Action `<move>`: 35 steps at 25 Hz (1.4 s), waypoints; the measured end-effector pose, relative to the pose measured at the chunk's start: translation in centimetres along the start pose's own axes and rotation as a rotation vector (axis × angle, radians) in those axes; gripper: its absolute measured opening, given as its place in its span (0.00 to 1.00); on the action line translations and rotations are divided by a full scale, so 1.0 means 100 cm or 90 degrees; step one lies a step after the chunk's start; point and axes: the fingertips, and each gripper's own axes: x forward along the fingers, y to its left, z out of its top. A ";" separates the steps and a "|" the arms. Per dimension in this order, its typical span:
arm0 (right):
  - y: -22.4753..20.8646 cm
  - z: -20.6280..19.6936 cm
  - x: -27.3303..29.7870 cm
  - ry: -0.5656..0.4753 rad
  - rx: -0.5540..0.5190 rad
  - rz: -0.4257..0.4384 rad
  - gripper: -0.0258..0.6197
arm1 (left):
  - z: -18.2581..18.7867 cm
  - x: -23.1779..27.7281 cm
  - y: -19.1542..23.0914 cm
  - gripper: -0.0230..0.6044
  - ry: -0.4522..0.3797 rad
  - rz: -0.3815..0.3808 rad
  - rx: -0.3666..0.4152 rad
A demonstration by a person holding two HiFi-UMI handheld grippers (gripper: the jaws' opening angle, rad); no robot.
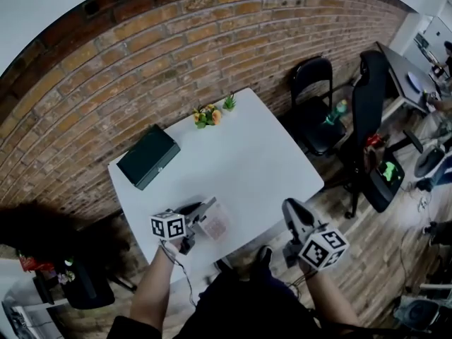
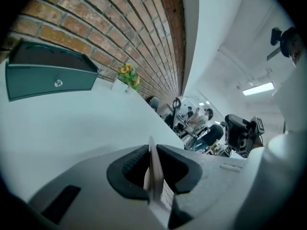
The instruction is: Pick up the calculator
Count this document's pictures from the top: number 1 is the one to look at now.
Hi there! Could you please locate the hand-held gripper cable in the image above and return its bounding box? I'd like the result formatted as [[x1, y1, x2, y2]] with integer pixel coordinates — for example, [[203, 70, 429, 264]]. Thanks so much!
[[286, 269, 319, 297], [160, 245, 197, 307]]

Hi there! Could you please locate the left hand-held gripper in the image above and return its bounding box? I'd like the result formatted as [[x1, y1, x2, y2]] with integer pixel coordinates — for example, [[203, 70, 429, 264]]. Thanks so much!
[[150, 196, 218, 256]]

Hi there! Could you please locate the black high-back office chair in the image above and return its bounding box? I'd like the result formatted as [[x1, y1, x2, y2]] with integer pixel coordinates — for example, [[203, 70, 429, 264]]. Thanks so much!
[[340, 50, 424, 220]]

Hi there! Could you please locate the person's right shoe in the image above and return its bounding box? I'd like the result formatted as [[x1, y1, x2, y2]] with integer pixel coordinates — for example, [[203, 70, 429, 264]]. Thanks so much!
[[257, 245, 274, 272]]

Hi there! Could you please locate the black folding chair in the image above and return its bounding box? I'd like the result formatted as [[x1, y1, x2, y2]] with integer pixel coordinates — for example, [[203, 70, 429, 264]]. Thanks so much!
[[289, 55, 349, 157]]

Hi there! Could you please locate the bright green cloth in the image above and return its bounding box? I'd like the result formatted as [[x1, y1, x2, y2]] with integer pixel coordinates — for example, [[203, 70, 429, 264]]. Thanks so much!
[[382, 160, 399, 182]]

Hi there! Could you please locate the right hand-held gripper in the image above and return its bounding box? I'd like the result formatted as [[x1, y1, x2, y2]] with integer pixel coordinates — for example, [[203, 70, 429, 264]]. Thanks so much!
[[282, 198, 350, 271]]

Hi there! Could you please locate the white plate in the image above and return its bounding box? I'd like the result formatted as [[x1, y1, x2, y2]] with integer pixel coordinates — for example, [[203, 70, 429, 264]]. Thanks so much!
[[408, 71, 425, 92]]

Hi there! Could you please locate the white table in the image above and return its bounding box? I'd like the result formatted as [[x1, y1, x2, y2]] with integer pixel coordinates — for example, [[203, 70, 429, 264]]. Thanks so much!
[[107, 87, 325, 285]]

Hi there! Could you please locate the red bag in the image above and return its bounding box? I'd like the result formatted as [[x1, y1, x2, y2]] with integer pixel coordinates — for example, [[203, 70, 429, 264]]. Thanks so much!
[[19, 254, 54, 273]]

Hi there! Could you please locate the person's left forearm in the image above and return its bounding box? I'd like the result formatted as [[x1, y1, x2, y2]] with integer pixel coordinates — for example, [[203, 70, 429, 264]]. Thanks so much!
[[129, 244, 177, 331]]

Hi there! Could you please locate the grey round machine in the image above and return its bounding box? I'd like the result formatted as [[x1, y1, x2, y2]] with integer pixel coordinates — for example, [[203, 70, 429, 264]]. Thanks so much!
[[413, 145, 446, 178]]

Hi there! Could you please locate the left hand-held gripper cable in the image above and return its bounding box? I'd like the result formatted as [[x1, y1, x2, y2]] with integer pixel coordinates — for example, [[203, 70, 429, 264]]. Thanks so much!
[[160, 245, 197, 307]]

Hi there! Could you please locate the green bottle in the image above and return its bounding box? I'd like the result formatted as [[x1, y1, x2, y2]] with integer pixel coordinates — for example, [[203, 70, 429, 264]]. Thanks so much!
[[321, 99, 349, 126]]

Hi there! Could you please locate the person's black clothing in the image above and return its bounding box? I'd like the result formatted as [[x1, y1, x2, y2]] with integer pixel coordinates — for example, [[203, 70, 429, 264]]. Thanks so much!
[[112, 259, 386, 339]]

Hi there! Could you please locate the small orange flower decoration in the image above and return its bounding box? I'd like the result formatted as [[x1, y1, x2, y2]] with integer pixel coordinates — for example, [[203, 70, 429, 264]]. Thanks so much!
[[192, 103, 222, 130]]

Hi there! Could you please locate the person's right forearm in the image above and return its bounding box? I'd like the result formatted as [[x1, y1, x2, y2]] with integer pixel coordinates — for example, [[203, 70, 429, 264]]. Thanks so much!
[[299, 263, 362, 328]]

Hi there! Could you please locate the dark green box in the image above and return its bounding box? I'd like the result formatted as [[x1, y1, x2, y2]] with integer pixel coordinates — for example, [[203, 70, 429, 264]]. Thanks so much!
[[116, 124, 182, 191]]

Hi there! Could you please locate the dark desk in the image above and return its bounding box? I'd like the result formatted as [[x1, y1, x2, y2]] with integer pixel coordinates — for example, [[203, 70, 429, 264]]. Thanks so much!
[[376, 41, 442, 117]]

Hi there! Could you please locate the right hand-held gripper cable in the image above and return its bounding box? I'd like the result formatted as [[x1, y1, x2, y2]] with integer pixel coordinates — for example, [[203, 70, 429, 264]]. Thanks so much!
[[286, 269, 319, 297]]

